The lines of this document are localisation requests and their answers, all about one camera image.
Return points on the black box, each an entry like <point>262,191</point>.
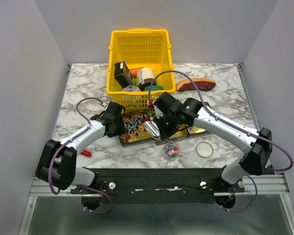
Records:
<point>123,75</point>

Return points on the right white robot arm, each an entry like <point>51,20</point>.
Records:
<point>255,144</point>

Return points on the black base frame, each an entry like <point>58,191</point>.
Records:
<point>159,186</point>

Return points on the toy meat slice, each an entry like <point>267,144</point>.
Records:
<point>201,83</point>

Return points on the gold jar lid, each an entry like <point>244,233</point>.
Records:
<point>204,149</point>

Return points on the red small object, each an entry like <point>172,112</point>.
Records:
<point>86,153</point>

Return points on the gold candy tin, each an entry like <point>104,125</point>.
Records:
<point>179,135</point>
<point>134,132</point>
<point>195,130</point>

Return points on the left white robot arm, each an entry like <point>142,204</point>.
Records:
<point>57,164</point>

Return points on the white brown jar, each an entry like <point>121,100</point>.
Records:
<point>144,78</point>

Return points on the orange carrot toy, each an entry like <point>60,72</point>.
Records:
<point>134,71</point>

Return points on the clear plastic jar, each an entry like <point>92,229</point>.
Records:
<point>171,151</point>

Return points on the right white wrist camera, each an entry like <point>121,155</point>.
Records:
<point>157,111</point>

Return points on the metal candy scoop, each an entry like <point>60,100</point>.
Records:
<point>152,128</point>

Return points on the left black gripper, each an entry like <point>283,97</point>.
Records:
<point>121,129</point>

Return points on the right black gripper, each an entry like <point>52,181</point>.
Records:
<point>165,133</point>

